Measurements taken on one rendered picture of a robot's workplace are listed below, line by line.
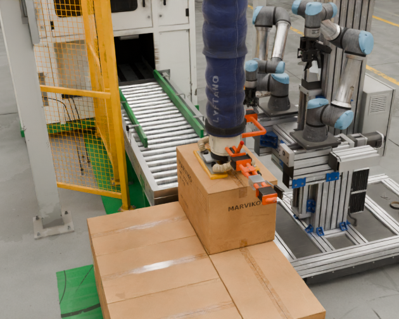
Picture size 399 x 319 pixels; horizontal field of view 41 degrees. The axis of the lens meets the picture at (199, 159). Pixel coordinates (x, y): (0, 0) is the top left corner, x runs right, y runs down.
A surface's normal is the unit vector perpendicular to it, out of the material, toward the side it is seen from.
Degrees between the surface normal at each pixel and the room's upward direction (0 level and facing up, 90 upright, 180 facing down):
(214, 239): 90
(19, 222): 0
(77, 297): 0
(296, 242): 0
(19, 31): 90
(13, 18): 90
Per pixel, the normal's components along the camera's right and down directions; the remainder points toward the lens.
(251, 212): 0.32, 0.43
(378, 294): -0.03, -0.88
